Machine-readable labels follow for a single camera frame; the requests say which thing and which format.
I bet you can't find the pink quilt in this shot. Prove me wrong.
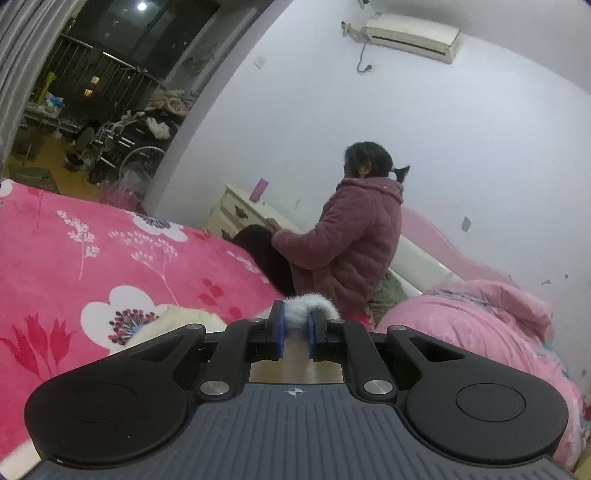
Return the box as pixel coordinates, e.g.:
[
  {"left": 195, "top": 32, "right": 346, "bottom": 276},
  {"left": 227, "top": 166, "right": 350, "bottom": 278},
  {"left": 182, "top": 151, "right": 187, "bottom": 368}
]
[{"left": 374, "top": 279, "right": 585, "bottom": 467}]

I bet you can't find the grey curtain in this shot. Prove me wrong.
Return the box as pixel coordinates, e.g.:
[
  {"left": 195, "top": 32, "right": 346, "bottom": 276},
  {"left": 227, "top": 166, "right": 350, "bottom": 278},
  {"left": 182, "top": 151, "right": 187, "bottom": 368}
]
[{"left": 0, "top": 0, "right": 70, "bottom": 158}]

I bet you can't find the pink floral blanket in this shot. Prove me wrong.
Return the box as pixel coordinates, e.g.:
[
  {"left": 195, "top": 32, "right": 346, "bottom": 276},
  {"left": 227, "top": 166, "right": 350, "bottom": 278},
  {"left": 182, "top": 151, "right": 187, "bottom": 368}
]
[{"left": 0, "top": 178, "right": 296, "bottom": 480}]

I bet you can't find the metal balcony railing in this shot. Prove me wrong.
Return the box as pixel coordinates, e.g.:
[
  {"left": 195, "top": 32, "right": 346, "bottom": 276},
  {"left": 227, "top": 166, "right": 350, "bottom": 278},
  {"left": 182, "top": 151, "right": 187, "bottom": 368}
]
[{"left": 55, "top": 32, "right": 167, "bottom": 116}]

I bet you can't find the clear plastic bag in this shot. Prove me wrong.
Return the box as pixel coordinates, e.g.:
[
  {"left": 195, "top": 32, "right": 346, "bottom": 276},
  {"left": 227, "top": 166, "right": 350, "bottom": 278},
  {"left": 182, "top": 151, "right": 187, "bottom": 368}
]
[{"left": 108, "top": 164, "right": 151, "bottom": 210}]

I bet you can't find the green floor mat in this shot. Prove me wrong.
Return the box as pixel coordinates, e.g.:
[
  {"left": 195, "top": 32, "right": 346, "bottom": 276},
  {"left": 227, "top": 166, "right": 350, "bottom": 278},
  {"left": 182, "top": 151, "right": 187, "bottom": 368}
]
[{"left": 9, "top": 165, "right": 62, "bottom": 193}]

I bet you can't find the white air conditioner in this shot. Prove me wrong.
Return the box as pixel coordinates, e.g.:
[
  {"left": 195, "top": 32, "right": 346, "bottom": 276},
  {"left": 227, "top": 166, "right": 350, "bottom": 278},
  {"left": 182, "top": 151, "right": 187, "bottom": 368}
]
[{"left": 342, "top": 11, "right": 464, "bottom": 64}]

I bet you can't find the heap of laundry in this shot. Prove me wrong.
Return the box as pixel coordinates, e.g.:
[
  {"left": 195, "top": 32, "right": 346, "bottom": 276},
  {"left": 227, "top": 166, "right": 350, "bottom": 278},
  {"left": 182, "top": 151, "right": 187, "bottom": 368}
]
[{"left": 148, "top": 88, "right": 197, "bottom": 139}]

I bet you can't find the white nightstand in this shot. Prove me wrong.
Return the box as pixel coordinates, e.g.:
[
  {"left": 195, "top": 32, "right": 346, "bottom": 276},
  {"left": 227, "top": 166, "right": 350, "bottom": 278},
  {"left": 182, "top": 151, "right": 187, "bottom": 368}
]
[{"left": 203, "top": 184, "right": 305, "bottom": 241}]

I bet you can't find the air conditioner power cord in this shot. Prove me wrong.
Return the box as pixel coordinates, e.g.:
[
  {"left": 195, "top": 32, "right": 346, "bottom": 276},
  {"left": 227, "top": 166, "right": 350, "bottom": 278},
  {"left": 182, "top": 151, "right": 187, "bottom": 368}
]
[{"left": 355, "top": 39, "right": 376, "bottom": 75}]

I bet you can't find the wheelchair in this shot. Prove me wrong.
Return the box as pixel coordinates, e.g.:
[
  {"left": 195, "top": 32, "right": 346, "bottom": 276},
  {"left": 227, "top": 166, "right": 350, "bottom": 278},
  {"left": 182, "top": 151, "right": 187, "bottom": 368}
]
[{"left": 88, "top": 108, "right": 185, "bottom": 185}]

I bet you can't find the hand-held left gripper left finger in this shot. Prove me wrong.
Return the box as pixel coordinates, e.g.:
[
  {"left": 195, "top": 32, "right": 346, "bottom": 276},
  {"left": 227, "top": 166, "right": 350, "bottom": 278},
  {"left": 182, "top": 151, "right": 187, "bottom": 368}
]
[{"left": 122, "top": 300, "right": 286, "bottom": 400}]

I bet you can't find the white knit sweater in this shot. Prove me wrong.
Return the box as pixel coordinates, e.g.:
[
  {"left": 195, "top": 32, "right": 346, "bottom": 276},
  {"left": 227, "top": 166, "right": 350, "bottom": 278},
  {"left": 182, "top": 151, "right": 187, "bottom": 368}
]
[{"left": 124, "top": 293, "right": 345, "bottom": 384}]

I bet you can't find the pink and white headboard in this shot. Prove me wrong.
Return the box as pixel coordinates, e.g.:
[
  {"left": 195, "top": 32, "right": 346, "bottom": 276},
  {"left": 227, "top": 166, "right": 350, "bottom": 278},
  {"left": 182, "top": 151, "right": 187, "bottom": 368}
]
[{"left": 388, "top": 205, "right": 518, "bottom": 296}]

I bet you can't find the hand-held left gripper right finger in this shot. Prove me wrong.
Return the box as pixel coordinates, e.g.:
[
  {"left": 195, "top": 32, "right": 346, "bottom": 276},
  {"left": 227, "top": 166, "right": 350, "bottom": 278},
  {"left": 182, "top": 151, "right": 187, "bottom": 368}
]
[{"left": 307, "top": 310, "right": 467, "bottom": 400}]

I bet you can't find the green patterned pillow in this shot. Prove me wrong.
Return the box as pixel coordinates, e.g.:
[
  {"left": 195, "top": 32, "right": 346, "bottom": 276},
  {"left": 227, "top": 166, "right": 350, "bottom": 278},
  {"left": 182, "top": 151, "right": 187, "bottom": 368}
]
[{"left": 367, "top": 270, "right": 421, "bottom": 326}]

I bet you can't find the yellow-green bottle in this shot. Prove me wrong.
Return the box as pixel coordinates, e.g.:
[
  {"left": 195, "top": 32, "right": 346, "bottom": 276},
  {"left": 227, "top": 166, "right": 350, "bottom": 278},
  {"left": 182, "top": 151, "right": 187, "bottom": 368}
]
[{"left": 37, "top": 71, "right": 55, "bottom": 107}]

